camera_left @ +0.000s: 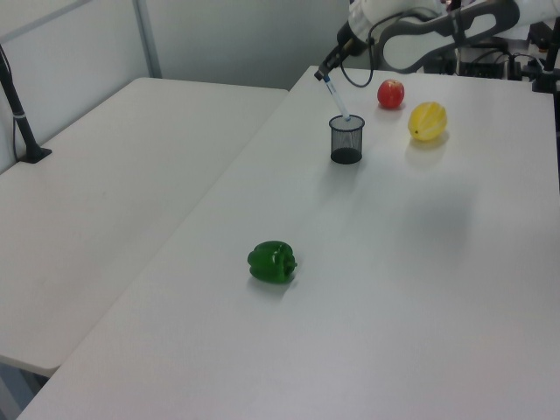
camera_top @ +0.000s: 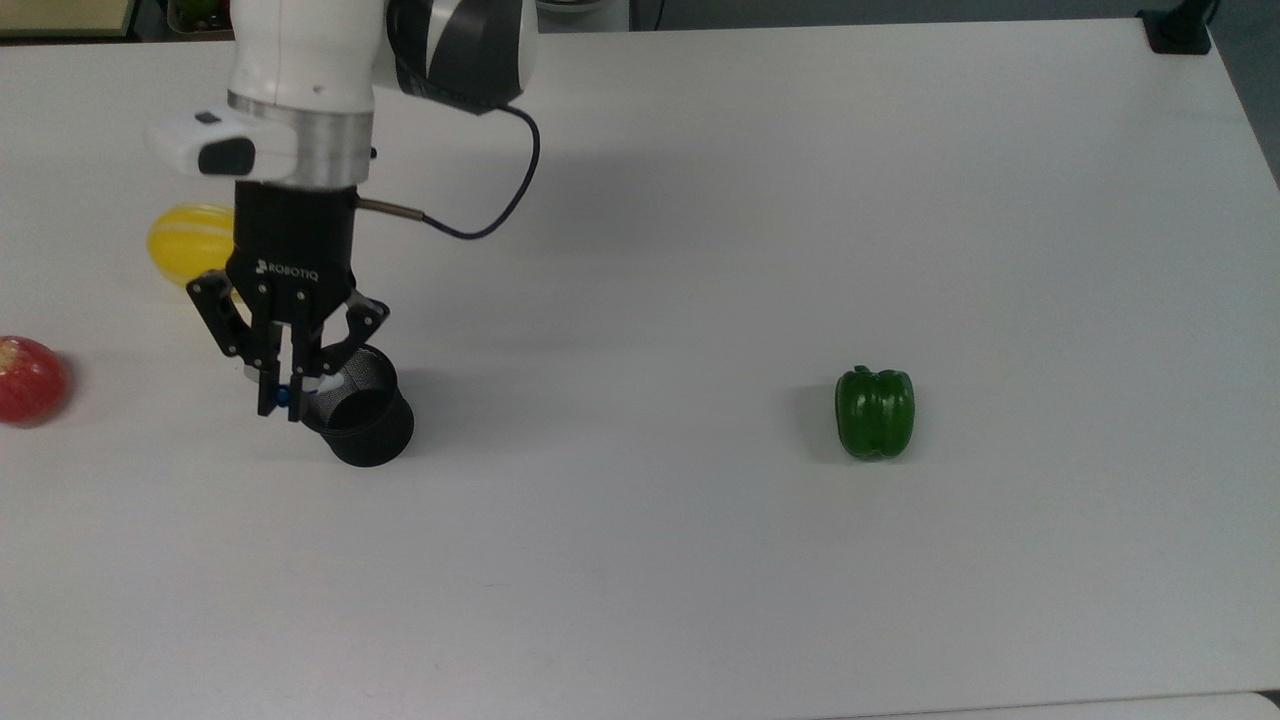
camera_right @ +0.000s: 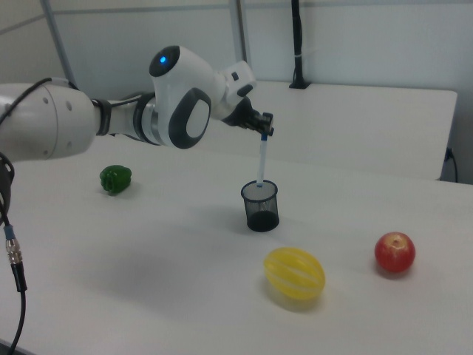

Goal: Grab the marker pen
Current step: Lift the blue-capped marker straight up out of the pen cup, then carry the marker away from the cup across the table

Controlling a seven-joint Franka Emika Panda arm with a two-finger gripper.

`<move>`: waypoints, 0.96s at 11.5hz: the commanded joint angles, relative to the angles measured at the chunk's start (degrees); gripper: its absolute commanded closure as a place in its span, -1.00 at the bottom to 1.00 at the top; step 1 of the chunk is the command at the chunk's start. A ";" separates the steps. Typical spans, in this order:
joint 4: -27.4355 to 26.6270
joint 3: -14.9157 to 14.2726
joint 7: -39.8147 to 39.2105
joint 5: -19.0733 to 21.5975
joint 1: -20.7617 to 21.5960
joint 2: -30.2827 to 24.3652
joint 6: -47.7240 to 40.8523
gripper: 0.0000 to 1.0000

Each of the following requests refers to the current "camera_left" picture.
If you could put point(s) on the black mesh pen cup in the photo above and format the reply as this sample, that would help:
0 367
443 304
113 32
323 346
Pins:
347 142

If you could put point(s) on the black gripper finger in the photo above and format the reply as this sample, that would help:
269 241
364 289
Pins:
330 73
320 74

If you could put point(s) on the grey partition post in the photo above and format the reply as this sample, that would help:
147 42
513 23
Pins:
146 39

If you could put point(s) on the black tripod stand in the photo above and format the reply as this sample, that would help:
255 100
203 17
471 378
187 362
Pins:
547 70

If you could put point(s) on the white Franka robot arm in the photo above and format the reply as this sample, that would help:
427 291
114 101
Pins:
437 26

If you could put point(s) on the green bell pepper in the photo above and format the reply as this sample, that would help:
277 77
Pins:
271 261

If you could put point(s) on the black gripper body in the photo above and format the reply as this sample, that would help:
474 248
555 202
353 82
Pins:
343 46

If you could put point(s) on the black electronics box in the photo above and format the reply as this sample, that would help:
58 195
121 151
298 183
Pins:
485 65

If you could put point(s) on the yellow striped melon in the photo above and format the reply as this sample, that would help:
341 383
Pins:
428 121

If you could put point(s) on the blue capped white marker pen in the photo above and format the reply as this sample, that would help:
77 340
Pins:
338 100

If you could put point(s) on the black camera stand pole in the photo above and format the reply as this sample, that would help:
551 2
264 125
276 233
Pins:
19 122

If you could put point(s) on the red apple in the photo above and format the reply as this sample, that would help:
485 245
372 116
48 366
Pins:
390 93

